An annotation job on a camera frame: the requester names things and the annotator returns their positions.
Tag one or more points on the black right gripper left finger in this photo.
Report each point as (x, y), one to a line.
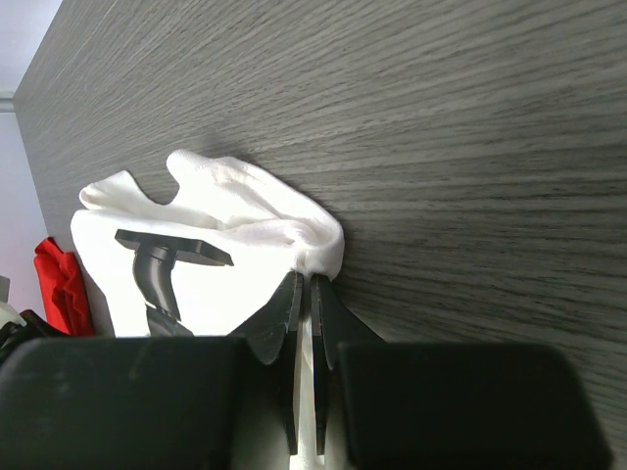
(224, 402)

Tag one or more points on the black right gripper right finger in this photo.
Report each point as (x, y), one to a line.
(381, 405)

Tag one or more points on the red t shirt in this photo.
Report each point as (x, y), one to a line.
(62, 290)

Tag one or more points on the white printed t shirt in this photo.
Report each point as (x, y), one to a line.
(203, 264)

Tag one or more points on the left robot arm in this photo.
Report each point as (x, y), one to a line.
(18, 328)

